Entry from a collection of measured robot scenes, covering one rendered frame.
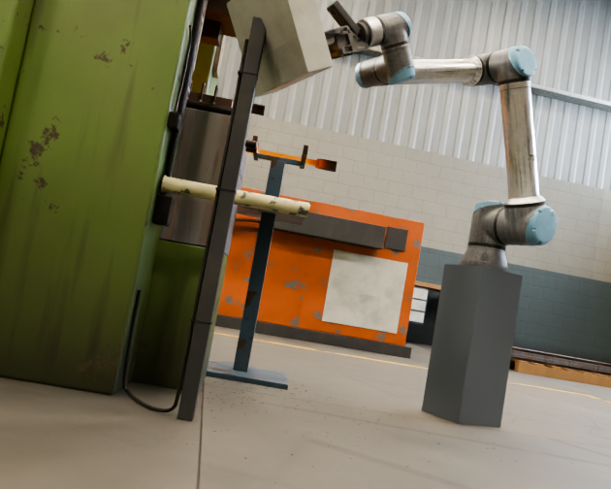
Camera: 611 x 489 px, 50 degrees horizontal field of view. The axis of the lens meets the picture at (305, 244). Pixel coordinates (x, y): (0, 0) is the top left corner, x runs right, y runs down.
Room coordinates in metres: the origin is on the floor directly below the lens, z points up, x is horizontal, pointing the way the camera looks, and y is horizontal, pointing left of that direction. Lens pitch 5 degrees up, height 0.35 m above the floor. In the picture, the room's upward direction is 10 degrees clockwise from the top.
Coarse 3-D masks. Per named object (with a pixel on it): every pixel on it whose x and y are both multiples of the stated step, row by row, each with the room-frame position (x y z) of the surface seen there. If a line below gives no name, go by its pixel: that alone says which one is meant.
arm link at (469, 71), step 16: (368, 64) 2.13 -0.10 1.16; (416, 64) 2.23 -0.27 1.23; (432, 64) 2.27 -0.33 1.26; (448, 64) 2.32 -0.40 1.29; (464, 64) 2.36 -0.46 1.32; (480, 64) 2.39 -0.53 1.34; (368, 80) 2.15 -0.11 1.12; (416, 80) 2.25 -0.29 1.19; (432, 80) 2.30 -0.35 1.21; (448, 80) 2.35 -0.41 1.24; (464, 80) 2.39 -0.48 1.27; (480, 80) 2.41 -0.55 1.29
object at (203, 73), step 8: (200, 48) 2.52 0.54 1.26; (208, 48) 2.52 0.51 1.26; (200, 56) 2.52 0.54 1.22; (208, 56) 2.52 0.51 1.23; (200, 64) 2.52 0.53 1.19; (208, 64) 2.52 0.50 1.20; (200, 72) 2.52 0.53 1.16; (208, 72) 2.52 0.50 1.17; (192, 80) 2.52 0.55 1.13; (200, 80) 2.52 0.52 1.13; (208, 80) 2.52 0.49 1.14; (216, 80) 2.73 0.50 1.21; (192, 88) 2.52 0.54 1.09; (200, 88) 2.52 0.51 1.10; (208, 88) 2.53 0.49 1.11
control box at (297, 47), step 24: (240, 0) 1.77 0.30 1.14; (264, 0) 1.66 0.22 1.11; (288, 0) 1.57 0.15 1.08; (312, 0) 1.60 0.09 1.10; (240, 24) 1.82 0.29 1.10; (264, 24) 1.71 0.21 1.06; (288, 24) 1.61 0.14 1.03; (312, 24) 1.61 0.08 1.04; (240, 48) 1.87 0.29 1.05; (264, 48) 1.75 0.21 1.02; (288, 48) 1.65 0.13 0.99; (312, 48) 1.61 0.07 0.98; (264, 72) 1.80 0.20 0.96; (288, 72) 1.69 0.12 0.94; (312, 72) 1.63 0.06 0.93
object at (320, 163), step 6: (264, 150) 2.88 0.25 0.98; (282, 156) 2.88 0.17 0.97; (288, 156) 2.88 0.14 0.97; (294, 156) 2.88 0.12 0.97; (306, 162) 2.89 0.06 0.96; (312, 162) 2.89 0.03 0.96; (318, 162) 2.88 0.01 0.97; (324, 162) 2.90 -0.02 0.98; (330, 162) 2.90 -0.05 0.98; (336, 162) 2.90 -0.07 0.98; (318, 168) 2.90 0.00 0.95; (324, 168) 2.89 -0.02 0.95; (330, 168) 2.90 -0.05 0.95; (336, 168) 2.90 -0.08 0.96
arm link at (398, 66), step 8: (384, 48) 2.02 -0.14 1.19; (392, 48) 2.01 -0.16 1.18; (400, 48) 2.01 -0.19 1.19; (408, 48) 2.02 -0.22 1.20; (384, 56) 2.04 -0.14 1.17; (392, 56) 2.02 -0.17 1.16; (400, 56) 2.01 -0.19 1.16; (408, 56) 2.02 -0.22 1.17; (376, 64) 2.09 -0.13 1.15; (384, 64) 2.06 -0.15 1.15; (392, 64) 2.03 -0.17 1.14; (400, 64) 2.02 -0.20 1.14; (408, 64) 2.03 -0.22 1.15; (376, 72) 2.09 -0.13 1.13; (384, 72) 2.07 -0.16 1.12; (392, 72) 2.04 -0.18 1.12; (400, 72) 2.03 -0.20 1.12; (408, 72) 2.03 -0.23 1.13; (384, 80) 2.10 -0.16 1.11; (392, 80) 2.05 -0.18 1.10; (400, 80) 2.04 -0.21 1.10; (408, 80) 2.10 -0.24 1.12
